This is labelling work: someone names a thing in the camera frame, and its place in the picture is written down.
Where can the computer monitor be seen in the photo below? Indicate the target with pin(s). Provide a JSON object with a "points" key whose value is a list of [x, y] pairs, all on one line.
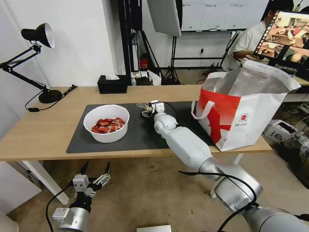
{"points": [[287, 36]]}

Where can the white robot front shell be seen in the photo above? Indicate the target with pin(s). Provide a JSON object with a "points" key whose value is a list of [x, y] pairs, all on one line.
{"points": [[154, 228]]}

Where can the person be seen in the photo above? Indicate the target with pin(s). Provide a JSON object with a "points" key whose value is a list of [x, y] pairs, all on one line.
{"points": [[248, 38]]}

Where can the black desk lamp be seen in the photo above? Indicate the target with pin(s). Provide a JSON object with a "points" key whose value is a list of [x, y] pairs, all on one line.
{"points": [[47, 95]]}

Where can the wooden table white legs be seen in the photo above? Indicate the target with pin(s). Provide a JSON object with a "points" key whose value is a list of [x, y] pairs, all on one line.
{"points": [[48, 130]]}

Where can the black light stand tripod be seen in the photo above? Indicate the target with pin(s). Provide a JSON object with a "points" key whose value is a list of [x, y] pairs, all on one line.
{"points": [[173, 65]]}

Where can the white round bowl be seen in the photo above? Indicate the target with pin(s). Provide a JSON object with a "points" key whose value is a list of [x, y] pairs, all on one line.
{"points": [[106, 137]]}

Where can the red white takeout bag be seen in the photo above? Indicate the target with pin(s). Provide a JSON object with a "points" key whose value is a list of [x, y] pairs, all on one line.
{"points": [[231, 120]]}

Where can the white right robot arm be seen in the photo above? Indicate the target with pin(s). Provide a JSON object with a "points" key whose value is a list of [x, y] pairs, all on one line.
{"points": [[188, 147]]}

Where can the white softbox light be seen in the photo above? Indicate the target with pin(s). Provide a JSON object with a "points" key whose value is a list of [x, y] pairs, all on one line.
{"points": [[166, 17]]}

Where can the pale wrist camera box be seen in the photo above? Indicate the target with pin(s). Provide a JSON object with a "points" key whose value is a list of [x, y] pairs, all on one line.
{"points": [[154, 102], [81, 183]]}

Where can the white drawer cabinet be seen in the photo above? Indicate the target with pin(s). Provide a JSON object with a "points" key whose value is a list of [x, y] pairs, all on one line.
{"points": [[17, 191]]}

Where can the black table mat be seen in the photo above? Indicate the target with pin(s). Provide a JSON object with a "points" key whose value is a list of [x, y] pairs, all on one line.
{"points": [[142, 137]]}

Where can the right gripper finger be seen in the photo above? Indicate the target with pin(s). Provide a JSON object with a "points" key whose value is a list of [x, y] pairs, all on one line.
{"points": [[149, 106], [145, 114]]}

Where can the red fire extinguisher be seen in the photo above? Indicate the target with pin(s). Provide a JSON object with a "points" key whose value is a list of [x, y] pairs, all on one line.
{"points": [[144, 63]]}

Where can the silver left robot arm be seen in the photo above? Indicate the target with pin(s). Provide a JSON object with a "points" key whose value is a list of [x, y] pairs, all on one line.
{"points": [[77, 217]]}

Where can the whiteboard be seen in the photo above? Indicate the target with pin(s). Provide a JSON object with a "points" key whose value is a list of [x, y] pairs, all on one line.
{"points": [[217, 14]]}

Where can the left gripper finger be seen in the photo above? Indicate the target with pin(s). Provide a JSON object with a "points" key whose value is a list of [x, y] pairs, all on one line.
{"points": [[104, 177], [83, 170]]}

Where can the white box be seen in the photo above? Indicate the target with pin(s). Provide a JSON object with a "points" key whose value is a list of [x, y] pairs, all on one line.
{"points": [[155, 78]]}

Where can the clear plastic wrapper trash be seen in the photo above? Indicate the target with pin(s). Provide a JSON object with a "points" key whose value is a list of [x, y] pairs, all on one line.
{"points": [[142, 105]]}

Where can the printed cardboard box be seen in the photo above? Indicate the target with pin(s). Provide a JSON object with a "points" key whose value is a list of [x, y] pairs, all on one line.
{"points": [[277, 131]]}

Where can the black tissue box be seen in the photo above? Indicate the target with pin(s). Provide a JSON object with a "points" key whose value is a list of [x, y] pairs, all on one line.
{"points": [[112, 87]]}

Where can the black metal rack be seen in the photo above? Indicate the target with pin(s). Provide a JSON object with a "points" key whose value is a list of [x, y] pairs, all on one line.
{"points": [[129, 36]]}

